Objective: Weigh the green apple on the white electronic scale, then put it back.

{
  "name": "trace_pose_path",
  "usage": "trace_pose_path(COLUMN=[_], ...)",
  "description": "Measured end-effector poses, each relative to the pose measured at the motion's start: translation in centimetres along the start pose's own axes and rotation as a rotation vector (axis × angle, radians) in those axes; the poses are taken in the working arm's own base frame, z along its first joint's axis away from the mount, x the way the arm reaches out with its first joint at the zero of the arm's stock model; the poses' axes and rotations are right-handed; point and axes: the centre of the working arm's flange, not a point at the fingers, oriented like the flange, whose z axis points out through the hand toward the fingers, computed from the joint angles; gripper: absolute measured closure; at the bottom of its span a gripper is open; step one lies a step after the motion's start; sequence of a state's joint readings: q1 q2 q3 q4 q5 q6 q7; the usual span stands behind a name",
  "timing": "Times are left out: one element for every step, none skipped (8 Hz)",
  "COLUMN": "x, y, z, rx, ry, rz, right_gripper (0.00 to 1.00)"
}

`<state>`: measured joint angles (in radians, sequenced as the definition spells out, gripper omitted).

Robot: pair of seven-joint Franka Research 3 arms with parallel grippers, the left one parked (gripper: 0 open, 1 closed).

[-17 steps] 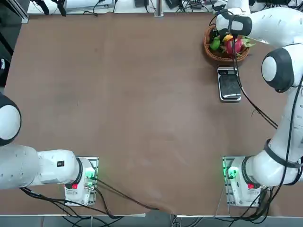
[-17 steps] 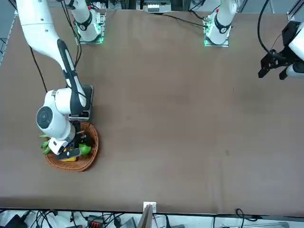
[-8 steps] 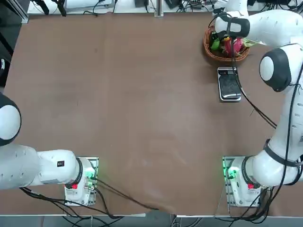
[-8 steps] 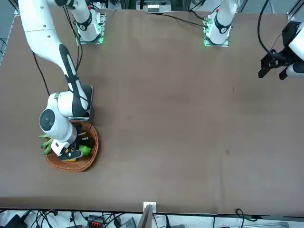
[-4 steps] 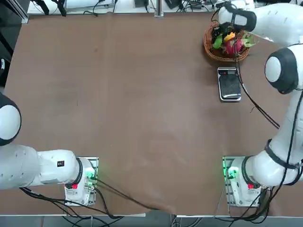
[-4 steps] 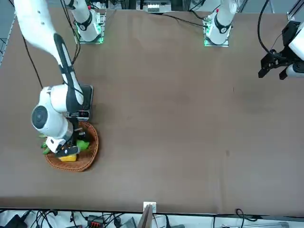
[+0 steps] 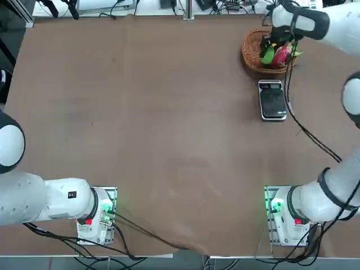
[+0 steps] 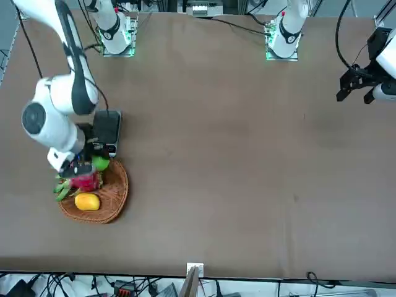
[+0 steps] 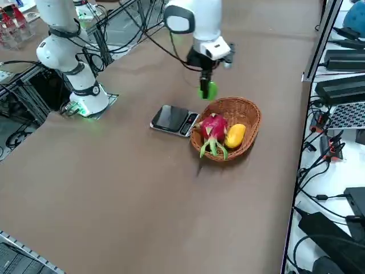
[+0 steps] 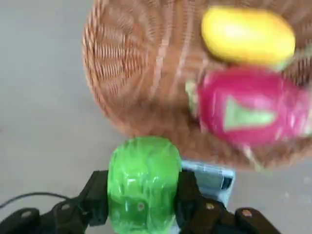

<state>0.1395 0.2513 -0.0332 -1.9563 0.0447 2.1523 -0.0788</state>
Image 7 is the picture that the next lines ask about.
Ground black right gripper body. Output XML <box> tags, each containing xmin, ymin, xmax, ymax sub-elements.
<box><xmin>269</xmin><ymin>25</ymin><xmax>296</xmax><ymax>44</ymax></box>

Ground white electronic scale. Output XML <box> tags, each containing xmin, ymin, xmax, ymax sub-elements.
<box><xmin>258</xmin><ymin>79</ymin><xmax>288</xmax><ymax>122</ymax></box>

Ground brown wicker basket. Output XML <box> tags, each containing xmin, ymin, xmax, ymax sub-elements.
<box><xmin>241</xmin><ymin>29</ymin><xmax>298</xmax><ymax>74</ymax></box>

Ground pink dragon fruit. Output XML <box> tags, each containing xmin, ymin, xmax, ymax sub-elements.
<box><xmin>269</xmin><ymin>42</ymin><xmax>304</xmax><ymax>70</ymax></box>

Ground black flat device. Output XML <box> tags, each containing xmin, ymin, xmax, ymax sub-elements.
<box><xmin>196</xmin><ymin>0</ymin><xmax>216</xmax><ymax>11</ymax></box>

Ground black tripod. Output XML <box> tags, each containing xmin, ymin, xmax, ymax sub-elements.
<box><xmin>36</xmin><ymin>0</ymin><xmax>79</xmax><ymax>20</ymax></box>

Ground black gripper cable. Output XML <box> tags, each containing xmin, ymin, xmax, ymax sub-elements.
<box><xmin>283</xmin><ymin>38</ymin><xmax>343</xmax><ymax>163</ymax></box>

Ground aluminium camera post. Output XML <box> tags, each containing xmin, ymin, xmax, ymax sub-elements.
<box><xmin>183</xmin><ymin>0</ymin><xmax>195</xmax><ymax>21</ymax></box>

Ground black cable across table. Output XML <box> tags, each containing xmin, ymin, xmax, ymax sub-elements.
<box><xmin>111</xmin><ymin>211</ymin><xmax>190</xmax><ymax>251</ymax></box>

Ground aluminium frame rail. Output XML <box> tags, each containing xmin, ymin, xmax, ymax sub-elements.
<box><xmin>0</xmin><ymin>0</ymin><xmax>34</xmax><ymax>28</ymax></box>

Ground black base cable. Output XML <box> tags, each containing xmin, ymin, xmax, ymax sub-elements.
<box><xmin>22</xmin><ymin>222</ymin><xmax>141</xmax><ymax>261</ymax></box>

